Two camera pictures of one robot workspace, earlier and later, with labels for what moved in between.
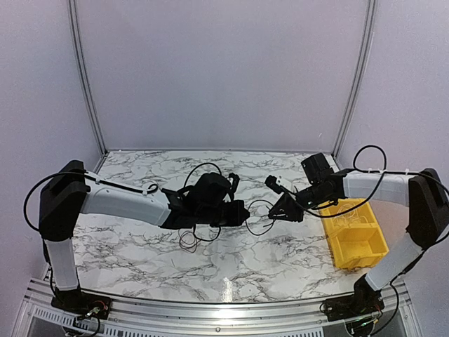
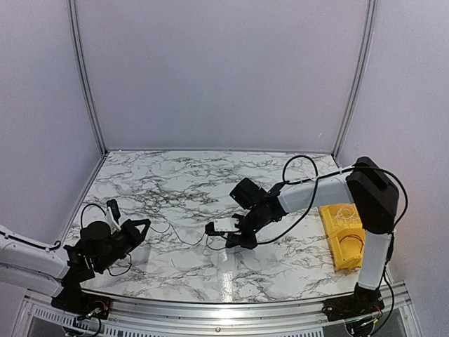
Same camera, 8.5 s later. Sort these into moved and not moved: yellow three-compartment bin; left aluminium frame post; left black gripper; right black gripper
Moved: right black gripper; left black gripper
Not moved: yellow three-compartment bin; left aluminium frame post
